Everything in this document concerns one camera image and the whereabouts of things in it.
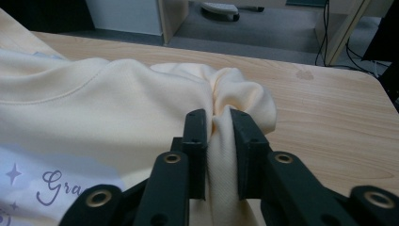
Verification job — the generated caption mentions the cream printed t-shirt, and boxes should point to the cream printed t-shirt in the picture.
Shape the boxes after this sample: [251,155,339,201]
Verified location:
[0,8,278,226]

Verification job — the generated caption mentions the white cabinet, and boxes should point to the white cabinet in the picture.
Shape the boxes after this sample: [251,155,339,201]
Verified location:
[85,0,164,37]

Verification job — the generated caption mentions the tangled cable bundle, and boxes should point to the tangled cable bundle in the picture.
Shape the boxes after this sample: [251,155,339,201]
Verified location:
[343,37,382,78]

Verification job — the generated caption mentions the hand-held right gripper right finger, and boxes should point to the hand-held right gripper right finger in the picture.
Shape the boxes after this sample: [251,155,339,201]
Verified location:
[230,108,273,202]

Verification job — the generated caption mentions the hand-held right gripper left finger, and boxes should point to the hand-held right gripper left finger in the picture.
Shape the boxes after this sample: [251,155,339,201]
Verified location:
[170,108,209,202]

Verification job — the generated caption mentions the black hanging cables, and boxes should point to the black hanging cables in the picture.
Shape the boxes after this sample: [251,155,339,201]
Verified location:
[314,0,331,68]

